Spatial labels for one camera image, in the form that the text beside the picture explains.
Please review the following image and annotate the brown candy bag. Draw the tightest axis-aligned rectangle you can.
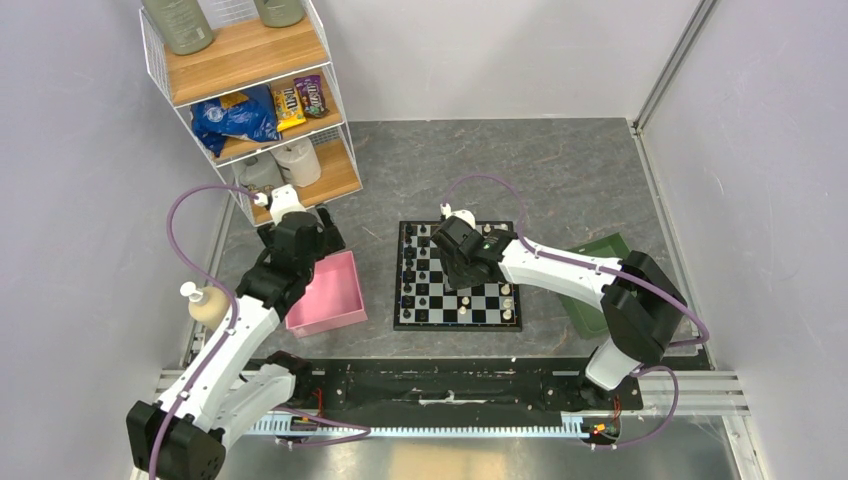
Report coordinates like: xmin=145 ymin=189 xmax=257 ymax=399
xmin=294 ymin=75 xmax=329 ymax=119

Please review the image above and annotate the grey-green bottle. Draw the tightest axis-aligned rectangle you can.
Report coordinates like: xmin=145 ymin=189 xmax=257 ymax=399
xmin=254 ymin=0 xmax=306 ymax=28
xmin=141 ymin=0 xmax=214 ymax=56

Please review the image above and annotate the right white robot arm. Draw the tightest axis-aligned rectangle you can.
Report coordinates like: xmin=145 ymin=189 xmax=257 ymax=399
xmin=431 ymin=211 xmax=689 ymax=409

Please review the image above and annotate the translucent plastic jug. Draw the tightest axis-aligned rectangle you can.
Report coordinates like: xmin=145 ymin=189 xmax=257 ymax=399
xmin=233 ymin=152 xmax=285 ymax=196

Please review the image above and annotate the purple cable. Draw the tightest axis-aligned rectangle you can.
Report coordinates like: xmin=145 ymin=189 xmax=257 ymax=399
xmin=146 ymin=185 xmax=372 ymax=480
xmin=441 ymin=174 xmax=710 ymax=452

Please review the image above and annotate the white wire wooden shelf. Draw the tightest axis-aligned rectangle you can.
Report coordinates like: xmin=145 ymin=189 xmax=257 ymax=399
xmin=139 ymin=1 xmax=362 ymax=207

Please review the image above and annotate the pink plastic bin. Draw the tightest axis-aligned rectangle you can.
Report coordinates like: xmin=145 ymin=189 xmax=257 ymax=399
xmin=285 ymin=251 xmax=368 ymax=338

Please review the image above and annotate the grey-green bottle left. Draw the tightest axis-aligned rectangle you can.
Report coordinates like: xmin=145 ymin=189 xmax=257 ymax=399
xmin=141 ymin=0 xmax=214 ymax=56

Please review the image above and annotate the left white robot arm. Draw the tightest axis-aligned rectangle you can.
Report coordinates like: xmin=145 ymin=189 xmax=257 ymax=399
xmin=126 ymin=185 xmax=344 ymax=479

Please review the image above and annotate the blue snack bag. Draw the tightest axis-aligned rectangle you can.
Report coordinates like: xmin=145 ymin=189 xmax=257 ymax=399
xmin=190 ymin=84 xmax=281 ymax=158

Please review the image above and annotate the grey-green bottle right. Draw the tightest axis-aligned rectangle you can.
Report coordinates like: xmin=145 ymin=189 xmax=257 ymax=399
xmin=254 ymin=0 xmax=306 ymax=28

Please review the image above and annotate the green plastic bin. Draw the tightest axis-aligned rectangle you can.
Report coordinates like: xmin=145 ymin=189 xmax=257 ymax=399
xmin=558 ymin=232 xmax=630 ymax=340

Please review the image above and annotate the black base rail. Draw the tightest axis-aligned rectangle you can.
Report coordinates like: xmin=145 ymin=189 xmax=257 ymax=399
xmin=282 ymin=357 xmax=644 ymax=429

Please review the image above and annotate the soap pump dispenser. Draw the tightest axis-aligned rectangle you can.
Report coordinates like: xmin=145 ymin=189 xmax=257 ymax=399
xmin=179 ymin=281 xmax=230 ymax=331

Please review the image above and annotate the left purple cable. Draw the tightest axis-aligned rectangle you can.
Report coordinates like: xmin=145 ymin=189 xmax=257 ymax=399
xmin=146 ymin=185 xmax=372 ymax=480

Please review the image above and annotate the white paper roll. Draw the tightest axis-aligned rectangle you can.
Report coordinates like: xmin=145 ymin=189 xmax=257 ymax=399
xmin=270 ymin=137 xmax=322 ymax=187

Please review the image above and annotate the yellow candy bag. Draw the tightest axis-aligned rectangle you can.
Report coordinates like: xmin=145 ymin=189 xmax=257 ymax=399
xmin=272 ymin=85 xmax=307 ymax=132

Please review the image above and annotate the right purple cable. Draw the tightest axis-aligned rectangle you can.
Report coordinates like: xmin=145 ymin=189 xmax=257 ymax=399
xmin=441 ymin=174 xmax=710 ymax=452

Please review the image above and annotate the black and white chessboard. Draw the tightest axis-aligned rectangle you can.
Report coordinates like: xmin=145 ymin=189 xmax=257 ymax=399
xmin=393 ymin=220 xmax=523 ymax=332

